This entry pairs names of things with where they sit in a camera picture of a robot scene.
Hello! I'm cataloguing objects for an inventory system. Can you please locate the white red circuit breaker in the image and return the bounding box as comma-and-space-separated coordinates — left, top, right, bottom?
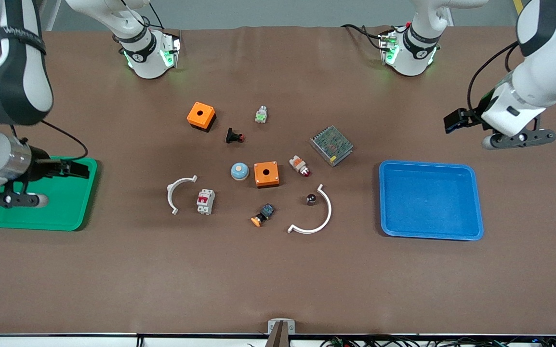
197, 189, 216, 215

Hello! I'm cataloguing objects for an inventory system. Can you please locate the green plastic tray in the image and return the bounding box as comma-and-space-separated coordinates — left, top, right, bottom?
0, 156, 98, 232

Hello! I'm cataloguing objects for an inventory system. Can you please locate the blue plastic tray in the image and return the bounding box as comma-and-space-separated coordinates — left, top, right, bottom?
379, 160, 484, 241

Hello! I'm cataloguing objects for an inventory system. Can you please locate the small white curved clip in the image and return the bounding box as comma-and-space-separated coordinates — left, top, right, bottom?
166, 175, 198, 215

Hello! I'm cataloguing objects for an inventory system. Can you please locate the perforated metal power supply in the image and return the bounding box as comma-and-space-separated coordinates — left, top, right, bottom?
310, 125, 354, 167

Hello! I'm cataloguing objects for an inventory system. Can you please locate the orange button box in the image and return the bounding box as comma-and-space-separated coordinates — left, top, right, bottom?
186, 101, 217, 132
253, 161, 280, 188

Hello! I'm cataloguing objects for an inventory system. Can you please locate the large white curved clip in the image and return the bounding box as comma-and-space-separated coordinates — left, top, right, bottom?
288, 184, 332, 235

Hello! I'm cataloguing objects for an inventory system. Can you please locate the red indicator light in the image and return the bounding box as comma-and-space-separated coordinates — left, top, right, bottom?
289, 155, 311, 178

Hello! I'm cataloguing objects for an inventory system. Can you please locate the orange blue push button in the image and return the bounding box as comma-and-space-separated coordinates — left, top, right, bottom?
251, 203, 276, 227

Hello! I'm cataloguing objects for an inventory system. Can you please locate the brown pointed bar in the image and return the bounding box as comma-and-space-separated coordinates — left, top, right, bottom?
265, 322, 291, 347

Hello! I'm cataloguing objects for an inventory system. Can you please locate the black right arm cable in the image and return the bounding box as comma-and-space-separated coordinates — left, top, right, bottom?
11, 120, 89, 160

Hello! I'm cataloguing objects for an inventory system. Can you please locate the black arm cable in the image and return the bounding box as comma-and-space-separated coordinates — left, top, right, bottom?
467, 41, 520, 112
11, 120, 89, 160

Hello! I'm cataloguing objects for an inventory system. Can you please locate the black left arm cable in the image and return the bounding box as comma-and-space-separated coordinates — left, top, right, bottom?
467, 41, 520, 112

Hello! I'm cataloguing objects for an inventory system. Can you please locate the grey metal bracket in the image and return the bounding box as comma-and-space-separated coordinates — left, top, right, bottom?
267, 318, 296, 336

